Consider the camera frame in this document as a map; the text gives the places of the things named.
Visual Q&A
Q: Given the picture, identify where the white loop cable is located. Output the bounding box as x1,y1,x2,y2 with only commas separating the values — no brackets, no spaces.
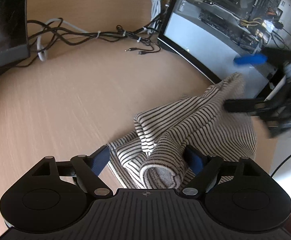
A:
36,17,91,62

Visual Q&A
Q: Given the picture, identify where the black cable bundle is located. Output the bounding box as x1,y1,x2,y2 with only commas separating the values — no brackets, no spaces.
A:
0,0,174,91

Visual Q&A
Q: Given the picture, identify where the glass panel computer case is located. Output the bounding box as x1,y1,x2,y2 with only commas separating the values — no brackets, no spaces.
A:
158,0,291,98

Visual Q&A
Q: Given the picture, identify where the striped beige knit garment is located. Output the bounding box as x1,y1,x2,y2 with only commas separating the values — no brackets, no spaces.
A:
108,73,257,189

